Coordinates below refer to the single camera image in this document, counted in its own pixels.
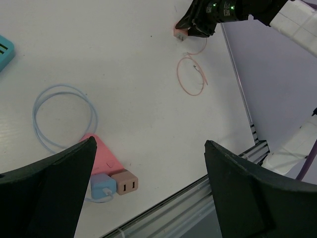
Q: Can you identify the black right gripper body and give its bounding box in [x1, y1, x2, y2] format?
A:
[192, 0, 286, 37]

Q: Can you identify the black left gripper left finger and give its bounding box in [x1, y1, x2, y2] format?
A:
[0, 137, 97, 238]

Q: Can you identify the blue charger plug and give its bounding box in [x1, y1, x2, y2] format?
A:
[90, 174, 117, 200]

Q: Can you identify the orange charger plug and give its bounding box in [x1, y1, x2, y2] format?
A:
[173, 24, 188, 42]

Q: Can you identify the teal power strip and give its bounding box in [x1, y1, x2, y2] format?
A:
[0, 35, 15, 71]

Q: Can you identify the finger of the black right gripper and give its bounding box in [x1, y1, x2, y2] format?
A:
[175, 4, 198, 30]

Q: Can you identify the pink triangular power strip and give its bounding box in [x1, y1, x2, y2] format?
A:
[80, 133, 125, 176]

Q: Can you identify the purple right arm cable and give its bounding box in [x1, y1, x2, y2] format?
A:
[296, 138, 317, 181]

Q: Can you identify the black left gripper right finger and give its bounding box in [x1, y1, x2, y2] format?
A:
[205, 140, 317, 238]

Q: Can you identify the aluminium frame rail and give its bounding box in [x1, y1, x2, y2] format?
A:
[99, 22, 270, 238]

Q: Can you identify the brown charger plug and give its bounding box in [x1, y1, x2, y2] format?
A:
[111, 170, 139, 195]

